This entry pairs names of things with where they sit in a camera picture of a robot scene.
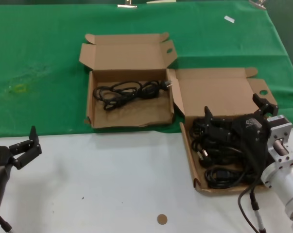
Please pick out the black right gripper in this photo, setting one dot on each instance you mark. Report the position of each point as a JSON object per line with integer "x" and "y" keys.
{"x": 252, "y": 131}

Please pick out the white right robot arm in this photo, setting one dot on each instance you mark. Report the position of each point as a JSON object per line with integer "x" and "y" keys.
{"x": 289, "y": 187}

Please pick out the open brown cardboard box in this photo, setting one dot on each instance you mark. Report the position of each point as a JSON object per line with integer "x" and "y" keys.
{"x": 129, "y": 116}
{"x": 216, "y": 92}

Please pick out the yellow rubber band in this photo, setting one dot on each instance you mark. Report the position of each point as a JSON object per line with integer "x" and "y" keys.
{"x": 16, "y": 88}

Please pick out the green tablecloth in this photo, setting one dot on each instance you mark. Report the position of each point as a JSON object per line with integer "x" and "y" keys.
{"x": 39, "y": 48}

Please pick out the round brown cardboard disc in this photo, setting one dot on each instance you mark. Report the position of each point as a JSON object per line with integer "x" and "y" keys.
{"x": 162, "y": 219}

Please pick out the beige flat strip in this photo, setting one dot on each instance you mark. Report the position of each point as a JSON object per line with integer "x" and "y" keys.
{"x": 160, "y": 1}

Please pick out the silver right wrist mount block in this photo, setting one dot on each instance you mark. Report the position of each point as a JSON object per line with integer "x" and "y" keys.
{"x": 280, "y": 131}

